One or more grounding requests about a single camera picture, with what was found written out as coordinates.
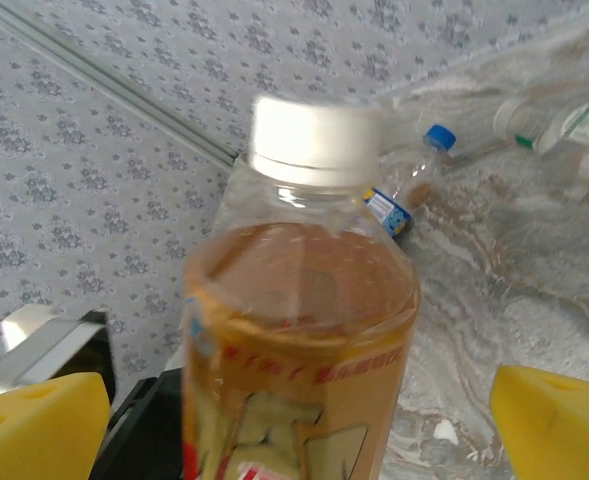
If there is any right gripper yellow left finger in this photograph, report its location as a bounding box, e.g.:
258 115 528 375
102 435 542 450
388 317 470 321
0 372 111 480

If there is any clear bottle white cap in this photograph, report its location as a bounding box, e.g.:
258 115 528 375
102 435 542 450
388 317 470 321
492 94 558 151

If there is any tea bottle amber red label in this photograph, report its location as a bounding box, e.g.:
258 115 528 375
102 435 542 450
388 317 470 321
181 94 422 480

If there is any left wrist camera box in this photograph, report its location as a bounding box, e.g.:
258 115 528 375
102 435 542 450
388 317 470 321
0 303 108 389

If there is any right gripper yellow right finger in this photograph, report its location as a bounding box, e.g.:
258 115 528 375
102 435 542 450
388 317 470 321
490 364 589 480

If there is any aluminium frame post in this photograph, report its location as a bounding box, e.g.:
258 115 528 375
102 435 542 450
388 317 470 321
0 0 240 169

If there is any blue-cap bottle blue yellow label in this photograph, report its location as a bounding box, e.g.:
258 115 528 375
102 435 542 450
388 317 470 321
361 123 458 241

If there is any white green drink carton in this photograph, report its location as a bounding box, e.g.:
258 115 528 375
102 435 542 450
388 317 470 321
536 102 589 155

